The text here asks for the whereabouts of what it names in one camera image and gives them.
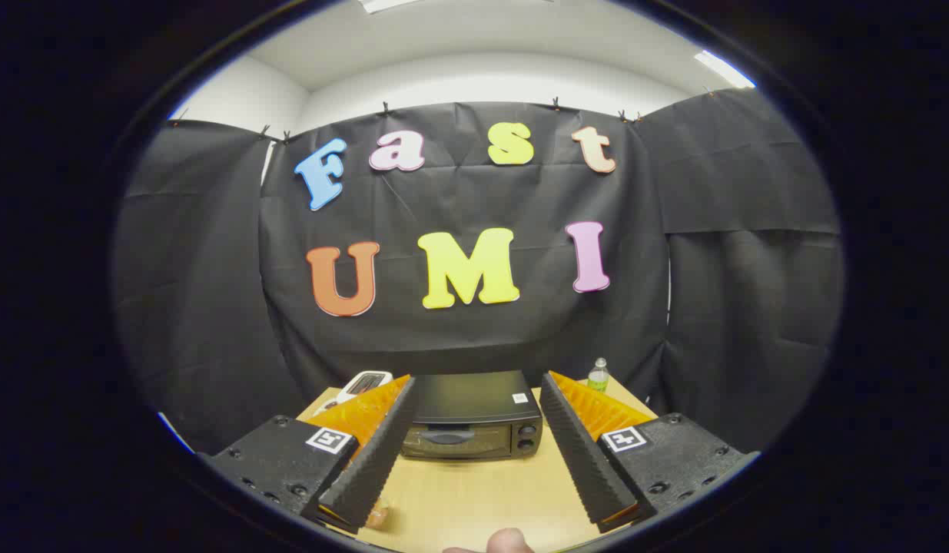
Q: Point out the toast sandwich with lettuce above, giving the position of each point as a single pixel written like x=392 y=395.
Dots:
x=377 y=517

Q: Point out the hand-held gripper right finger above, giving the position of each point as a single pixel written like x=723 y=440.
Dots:
x=582 y=461

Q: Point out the black toaster oven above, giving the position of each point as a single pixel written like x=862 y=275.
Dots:
x=474 y=399

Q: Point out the ceiling light panel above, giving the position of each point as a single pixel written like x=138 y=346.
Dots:
x=386 y=4
x=724 y=69

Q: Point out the green drink bottle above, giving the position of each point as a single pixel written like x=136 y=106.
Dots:
x=598 y=378

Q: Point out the small white dish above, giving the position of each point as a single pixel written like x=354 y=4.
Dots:
x=326 y=405

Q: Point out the white pop-up toaster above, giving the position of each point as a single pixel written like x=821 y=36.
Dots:
x=366 y=380

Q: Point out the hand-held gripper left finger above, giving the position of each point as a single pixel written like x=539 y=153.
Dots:
x=374 y=468

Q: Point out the black backdrop cloth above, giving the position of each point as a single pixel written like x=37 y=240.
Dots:
x=459 y=346

